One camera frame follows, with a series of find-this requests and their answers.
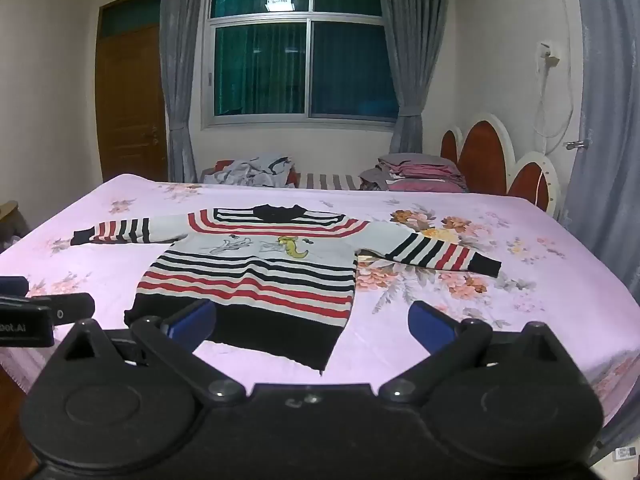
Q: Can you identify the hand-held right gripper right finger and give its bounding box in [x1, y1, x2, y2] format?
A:
[378, 300, 583, 406]

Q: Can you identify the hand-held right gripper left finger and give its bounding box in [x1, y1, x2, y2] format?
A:
[57, 299, 247, 407]

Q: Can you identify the striped knit sweater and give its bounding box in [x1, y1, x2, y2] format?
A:
[70, 203, 502, 375]

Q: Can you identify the pile of crumpled clothes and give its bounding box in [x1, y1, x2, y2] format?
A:
[202, 152, 297, 189]

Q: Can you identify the wooden furniture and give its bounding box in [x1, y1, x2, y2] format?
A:
[0, 200, 31, 254]

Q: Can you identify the pink floral bed sheet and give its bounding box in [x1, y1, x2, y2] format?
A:
[0, 174, 640, 413]

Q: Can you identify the stack of folded bedding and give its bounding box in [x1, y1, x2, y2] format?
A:
[360, 152, 469, 194]

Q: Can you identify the scalloped red white headboard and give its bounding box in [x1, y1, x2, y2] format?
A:
[440, 112, 562, 219]

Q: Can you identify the grey white striped cloth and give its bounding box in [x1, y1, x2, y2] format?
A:
[294, 172, 364, 191]

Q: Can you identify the brown wooden door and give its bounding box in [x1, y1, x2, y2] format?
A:
[96, 0, 169, 184]

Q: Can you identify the sliding glass window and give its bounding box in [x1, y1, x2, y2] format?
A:
[202, 0, 401, 131]

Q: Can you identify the grey window curtain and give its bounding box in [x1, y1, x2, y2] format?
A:
[375, 0, 453, 157]
[159, 0, 208, 184]

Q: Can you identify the large grey drape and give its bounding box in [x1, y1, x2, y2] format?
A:
[556, 0, 640, 307]

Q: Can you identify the white charger cable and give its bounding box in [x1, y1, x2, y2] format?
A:
[532, 60, 576, 155]

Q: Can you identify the white wall socket charger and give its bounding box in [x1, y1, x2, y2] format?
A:
[537, 40, 564, 68]

